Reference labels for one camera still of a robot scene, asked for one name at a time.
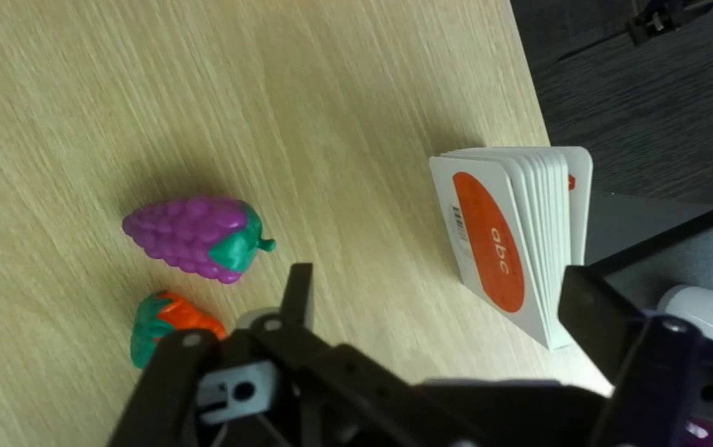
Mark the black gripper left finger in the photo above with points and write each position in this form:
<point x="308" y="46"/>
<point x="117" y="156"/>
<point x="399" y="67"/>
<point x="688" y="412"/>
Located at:
<point x="297" y="295"/>

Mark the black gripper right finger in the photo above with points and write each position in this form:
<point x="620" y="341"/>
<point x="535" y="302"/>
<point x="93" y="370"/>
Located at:
<point x="600" y="318"/>

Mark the purple toy grapes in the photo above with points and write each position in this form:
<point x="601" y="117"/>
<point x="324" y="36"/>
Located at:
<point x="207" y="236"/>

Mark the black box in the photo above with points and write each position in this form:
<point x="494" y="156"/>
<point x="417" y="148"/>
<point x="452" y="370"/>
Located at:
<point x="669" y="273"/>

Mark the red toy strawberry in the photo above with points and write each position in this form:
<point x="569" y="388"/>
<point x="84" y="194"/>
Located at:
<point x="160" y="316"/>

